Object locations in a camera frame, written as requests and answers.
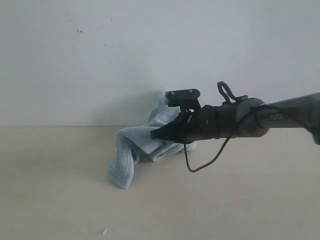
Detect light blue terry towel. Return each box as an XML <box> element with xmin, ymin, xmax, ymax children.
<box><xmin>106</xmin><ymin>91</ymin><xmax>184</xmax><ymax>189</ymax></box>

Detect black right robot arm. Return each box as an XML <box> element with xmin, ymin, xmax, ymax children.
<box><xmin>150</xmin><ymin>93</ymin><xmax>320</xmax><ymax>144</ymax></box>

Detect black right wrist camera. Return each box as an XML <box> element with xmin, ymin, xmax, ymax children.
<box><xmin>164</xmin><ymin>88</ymin><xmax>201</xmax><ymax>112</ymax></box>

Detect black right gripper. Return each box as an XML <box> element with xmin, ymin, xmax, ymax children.
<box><xmin>150</xmin><ymin>104</ymin><xmax>238</xmax><ymax>144</ymax></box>

